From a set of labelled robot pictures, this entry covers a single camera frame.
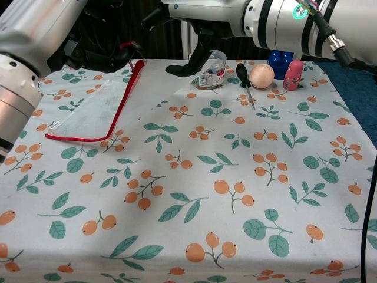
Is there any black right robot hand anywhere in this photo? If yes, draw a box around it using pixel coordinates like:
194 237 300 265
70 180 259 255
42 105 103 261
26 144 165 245
141 5 233 78

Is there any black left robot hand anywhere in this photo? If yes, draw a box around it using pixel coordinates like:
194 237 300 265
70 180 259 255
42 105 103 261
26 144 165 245
63 0 142 74

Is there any white mesh zipper pouch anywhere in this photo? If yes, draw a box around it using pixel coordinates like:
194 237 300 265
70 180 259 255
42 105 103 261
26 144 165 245
44 41 145 143

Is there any clear jar of clips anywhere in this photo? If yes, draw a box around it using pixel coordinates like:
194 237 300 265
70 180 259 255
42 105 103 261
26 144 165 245
191 50 227 89

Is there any dark pleated curtain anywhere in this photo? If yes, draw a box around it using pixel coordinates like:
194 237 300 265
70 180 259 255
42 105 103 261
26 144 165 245
47 0 272 64

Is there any peach coloured ball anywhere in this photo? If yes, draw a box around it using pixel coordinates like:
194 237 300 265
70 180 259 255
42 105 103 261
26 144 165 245
249 64 275 90

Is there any blue toy building block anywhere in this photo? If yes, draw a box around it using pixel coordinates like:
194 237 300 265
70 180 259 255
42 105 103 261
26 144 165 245
267 49 293 80

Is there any pink painted doll figure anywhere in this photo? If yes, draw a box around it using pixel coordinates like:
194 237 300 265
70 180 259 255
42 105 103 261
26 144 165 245
283 60 305 91

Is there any floral orange fruit tablecloth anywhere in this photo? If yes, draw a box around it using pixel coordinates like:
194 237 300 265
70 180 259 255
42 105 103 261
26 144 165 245
0 58 377 283

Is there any black handle screwdriver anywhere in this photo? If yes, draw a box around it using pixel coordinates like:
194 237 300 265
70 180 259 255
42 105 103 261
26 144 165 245
236 63 256 111

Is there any black cable with metal connector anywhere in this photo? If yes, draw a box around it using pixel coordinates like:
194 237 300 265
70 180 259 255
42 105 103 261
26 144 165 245
307 0 377 70

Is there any thin black cable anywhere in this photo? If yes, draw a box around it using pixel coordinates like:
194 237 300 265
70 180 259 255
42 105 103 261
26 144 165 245
359 153 377 283

